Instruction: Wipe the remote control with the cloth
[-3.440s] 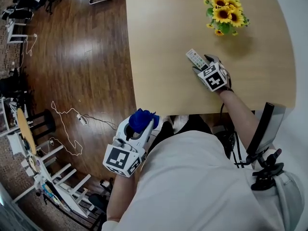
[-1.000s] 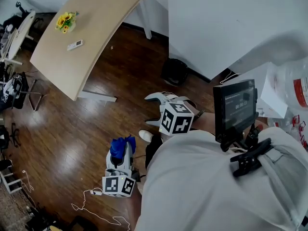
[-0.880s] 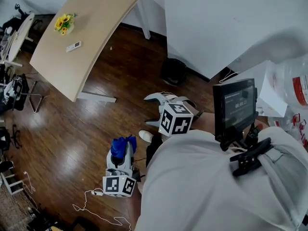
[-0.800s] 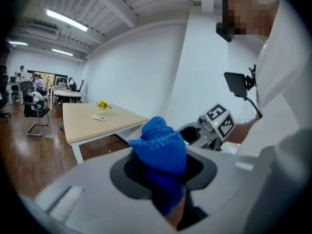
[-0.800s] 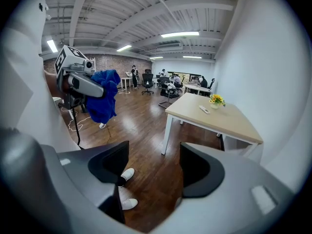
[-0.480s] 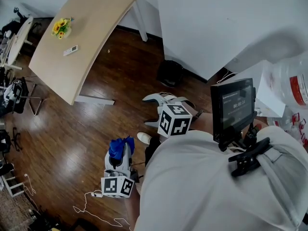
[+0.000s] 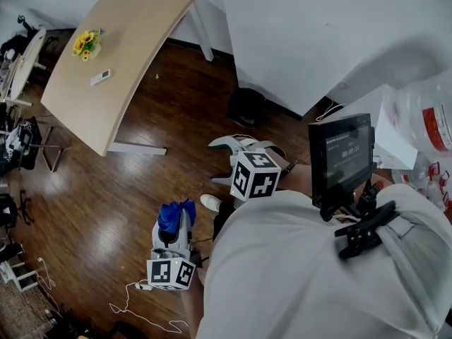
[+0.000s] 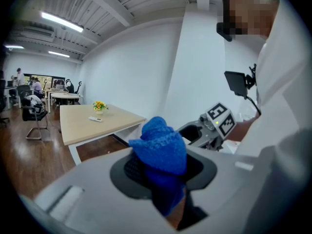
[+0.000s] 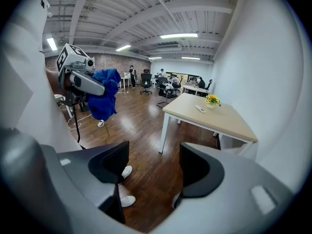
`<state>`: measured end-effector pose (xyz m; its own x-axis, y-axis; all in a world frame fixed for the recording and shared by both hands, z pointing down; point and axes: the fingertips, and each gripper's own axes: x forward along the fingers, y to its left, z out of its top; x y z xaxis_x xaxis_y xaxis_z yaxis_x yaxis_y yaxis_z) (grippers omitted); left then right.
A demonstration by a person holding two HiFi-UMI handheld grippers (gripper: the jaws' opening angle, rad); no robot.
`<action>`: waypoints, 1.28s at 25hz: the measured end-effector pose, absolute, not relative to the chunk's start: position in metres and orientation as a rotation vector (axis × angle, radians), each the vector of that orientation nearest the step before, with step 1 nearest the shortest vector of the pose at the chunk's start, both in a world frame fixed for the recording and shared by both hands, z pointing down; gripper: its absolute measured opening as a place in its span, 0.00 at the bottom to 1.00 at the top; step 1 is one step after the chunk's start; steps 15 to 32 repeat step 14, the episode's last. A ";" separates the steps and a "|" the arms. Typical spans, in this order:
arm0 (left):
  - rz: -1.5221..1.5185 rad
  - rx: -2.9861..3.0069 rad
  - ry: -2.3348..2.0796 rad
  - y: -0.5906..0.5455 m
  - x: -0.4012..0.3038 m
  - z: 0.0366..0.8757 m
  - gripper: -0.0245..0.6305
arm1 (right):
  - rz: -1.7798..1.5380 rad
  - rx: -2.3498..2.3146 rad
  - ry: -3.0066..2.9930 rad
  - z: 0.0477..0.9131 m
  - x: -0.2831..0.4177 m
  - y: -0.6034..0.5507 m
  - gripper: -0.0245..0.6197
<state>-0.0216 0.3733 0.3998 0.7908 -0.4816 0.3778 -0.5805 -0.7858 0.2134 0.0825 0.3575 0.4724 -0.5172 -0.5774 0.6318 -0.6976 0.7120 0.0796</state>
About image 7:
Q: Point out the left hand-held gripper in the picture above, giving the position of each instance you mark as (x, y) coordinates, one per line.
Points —
(169, 272)

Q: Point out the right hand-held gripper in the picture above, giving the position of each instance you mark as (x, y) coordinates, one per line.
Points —
(255, 177)

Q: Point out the blue cloth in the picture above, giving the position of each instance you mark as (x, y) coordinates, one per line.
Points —
(173, 214)

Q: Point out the white remote control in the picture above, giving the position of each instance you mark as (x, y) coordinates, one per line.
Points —
(100, 77)

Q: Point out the person's right forearm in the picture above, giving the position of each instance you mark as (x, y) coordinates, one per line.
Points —
(298, 177)

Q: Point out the person's white shoe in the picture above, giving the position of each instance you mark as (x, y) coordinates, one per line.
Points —
(210, 201)

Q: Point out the person's black trouser leg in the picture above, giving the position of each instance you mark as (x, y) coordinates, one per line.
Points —
(223, 219)

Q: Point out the black wristband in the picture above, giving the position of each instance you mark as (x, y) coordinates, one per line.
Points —
(291, 166)

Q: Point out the white charger plug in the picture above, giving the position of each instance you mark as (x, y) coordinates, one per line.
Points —
(144, 287)

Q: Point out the black monitor screen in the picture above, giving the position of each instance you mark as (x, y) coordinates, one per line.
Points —
(340, 154)

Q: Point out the person's white shirt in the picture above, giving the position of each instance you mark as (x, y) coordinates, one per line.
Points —
(310, 270)

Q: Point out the wooden table with white legs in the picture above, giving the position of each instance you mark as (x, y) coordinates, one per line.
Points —
(116, 58)

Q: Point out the yellow flowers in pot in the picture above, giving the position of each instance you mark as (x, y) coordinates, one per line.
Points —
(86, 44)

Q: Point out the black bag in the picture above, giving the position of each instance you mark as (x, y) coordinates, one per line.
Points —
(21, 143)

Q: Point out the clear water bottle red label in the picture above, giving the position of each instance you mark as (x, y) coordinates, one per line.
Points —
(429, 115)

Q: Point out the red and white plastic packs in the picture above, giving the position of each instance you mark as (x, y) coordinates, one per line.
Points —
(434, 182)

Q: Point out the round white table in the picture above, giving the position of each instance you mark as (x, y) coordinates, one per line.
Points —
(28, 60)

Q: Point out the metal frame chair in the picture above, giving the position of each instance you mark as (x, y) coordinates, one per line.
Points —
(51, 147)

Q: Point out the black clamp mount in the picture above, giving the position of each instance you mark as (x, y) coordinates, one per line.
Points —
(367, 229)

